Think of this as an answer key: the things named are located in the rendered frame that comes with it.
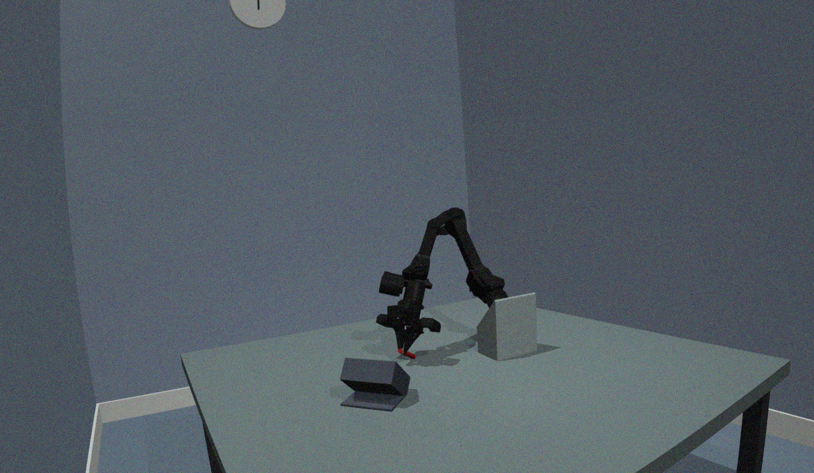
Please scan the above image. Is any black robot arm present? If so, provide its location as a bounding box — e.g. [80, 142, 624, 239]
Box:
[379, 208, 508, 319]

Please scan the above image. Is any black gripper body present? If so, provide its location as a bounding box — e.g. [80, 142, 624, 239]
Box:
[376, 297, 441, 332]

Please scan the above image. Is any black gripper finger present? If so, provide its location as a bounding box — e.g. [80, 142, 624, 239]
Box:
[390, 325, 407, 349]
[403, 327, 424, 353]

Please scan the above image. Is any dark grey flat panel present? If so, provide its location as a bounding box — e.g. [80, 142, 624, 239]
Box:
[340, 357, 411, 412]

